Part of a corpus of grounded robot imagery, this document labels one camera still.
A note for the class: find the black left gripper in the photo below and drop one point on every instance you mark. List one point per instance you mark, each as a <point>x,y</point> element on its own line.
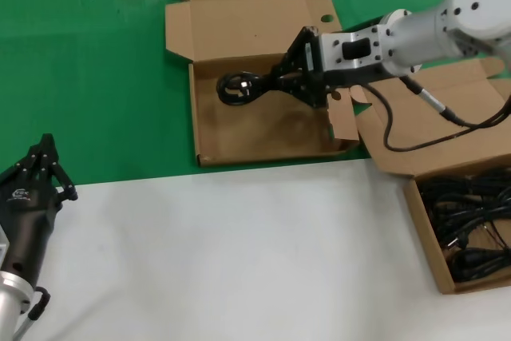
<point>28,217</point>

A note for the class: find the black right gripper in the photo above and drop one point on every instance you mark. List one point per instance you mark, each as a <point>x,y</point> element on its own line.
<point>315,85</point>

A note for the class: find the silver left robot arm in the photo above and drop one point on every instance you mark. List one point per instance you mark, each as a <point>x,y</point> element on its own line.
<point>10,305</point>

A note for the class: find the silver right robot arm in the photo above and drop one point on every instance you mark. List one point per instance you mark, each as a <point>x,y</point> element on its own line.
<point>447,25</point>

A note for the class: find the brown cardboard box, round holes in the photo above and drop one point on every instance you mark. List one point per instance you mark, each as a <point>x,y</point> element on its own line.
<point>255,129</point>

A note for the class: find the green table cloth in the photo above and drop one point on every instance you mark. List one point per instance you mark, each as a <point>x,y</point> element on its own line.
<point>80,69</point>

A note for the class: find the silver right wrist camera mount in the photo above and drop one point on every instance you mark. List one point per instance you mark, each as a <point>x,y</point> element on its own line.
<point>355,51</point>

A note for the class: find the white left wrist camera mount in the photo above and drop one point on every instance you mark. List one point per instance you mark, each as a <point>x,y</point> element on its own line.
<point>3,247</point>

